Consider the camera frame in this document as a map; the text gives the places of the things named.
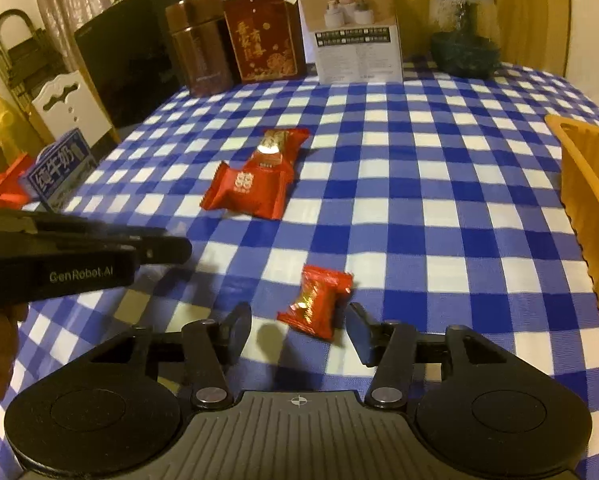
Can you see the red packet with white emblem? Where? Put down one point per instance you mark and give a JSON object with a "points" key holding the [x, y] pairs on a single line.
{"points": [[252, 191]]}

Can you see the white product box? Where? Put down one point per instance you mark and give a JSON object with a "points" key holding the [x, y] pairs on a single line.
{"points": [[354, 30]]}

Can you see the golden plastic tray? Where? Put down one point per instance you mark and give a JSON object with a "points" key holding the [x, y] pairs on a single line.
{"points": [[594, 240]]}

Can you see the person's left hand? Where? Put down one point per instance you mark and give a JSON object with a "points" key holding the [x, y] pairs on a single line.
{"points": [[1, 350]]}

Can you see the black cabinet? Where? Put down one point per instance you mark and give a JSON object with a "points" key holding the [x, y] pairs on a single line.
{"points": [[129, 55]]}

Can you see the red packet with gold label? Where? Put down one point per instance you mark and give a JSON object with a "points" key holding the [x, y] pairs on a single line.
{"points": [[279, 146]]}

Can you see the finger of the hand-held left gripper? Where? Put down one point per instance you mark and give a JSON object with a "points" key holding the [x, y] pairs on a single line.
{"points": [[104, 230], [164, 251]]}

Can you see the red bag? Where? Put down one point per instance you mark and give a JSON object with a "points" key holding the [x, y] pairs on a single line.
{"points": [[1, 185]]}

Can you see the dark folding chair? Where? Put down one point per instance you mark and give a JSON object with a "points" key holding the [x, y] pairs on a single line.
{"points": [[24, 60]]}

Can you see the blue white checked tablecloth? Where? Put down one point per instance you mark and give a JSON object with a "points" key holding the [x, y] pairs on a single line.
{"points": [[404, 185]]}

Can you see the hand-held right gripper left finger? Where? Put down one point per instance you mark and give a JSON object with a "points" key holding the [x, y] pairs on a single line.
{"points": [[237, 332]]}

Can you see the red-brown box with gold print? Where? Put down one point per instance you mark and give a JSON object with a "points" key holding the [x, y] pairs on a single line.
{"points": [[264, 37]]}

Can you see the blue milk carton box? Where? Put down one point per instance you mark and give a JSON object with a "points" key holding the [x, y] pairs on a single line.
{"points": [[59, 170]]}

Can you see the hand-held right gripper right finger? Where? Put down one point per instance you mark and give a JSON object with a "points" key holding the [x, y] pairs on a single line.
{"points": [[360, 335]]}

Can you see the white carved wooden board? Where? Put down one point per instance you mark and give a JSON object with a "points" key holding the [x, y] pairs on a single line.
{"points": [[64, 105]]}

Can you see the glass jar with dark base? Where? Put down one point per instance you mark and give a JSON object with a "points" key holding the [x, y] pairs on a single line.
{"points": [[463, 30]]}

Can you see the small red gold-print candy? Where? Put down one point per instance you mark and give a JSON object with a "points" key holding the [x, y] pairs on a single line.
{"points": [[319, 300]]}

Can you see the brown metal canister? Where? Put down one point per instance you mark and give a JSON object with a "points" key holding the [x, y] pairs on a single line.
{"points": [[202, 45]]}

